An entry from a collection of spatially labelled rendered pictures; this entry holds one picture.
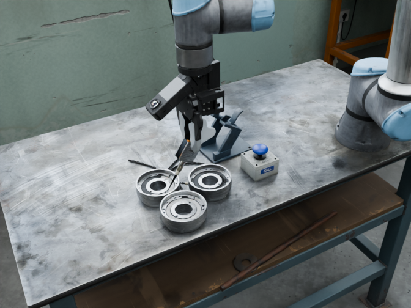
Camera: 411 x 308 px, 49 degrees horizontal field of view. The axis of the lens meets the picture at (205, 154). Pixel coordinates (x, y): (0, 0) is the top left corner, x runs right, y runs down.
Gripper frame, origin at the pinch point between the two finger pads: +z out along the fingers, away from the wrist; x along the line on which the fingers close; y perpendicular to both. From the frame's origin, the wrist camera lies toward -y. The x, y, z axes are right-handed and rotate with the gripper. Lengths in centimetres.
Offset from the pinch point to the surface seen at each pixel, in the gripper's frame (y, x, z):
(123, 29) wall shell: 46, 157, 29
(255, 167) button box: 15.1, -5.3, 8.8
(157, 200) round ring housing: -10.0, -1.5, 10.6
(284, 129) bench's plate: 36.5, 9.4, 13.2
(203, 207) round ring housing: -2.3, -9.5, 10.3
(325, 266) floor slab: 68, 11, 93
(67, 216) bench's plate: -28.8, 7.9, 13.3
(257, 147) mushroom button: 17.9, -2.2, 5.8
